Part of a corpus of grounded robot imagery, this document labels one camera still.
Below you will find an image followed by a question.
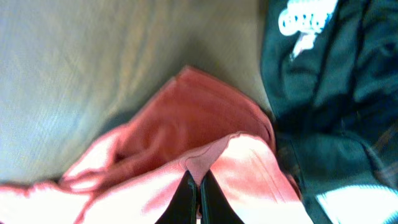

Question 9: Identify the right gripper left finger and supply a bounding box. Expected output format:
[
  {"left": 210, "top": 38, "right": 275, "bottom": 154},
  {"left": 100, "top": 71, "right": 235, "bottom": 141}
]
[{"left": 155, "top": 171, "right": 198, "bottom": 224}]

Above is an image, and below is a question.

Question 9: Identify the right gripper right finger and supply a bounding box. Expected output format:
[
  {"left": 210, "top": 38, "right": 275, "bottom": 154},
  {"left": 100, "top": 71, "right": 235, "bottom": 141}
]
[{"left": 200, "top": 171, "right": 244, "bottom": 224}]

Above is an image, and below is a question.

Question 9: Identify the red printed t-shirt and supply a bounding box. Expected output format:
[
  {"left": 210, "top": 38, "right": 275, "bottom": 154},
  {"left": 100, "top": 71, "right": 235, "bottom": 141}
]
[{"left": 1, "top": 67, "right": 311, "bottom": 223}]

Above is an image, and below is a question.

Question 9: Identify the black patterned garment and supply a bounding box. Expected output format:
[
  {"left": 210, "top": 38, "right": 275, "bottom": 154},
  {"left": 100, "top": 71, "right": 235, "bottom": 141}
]
[{"left": 261, "top": 0, "right": 397, "bottom": 223}]

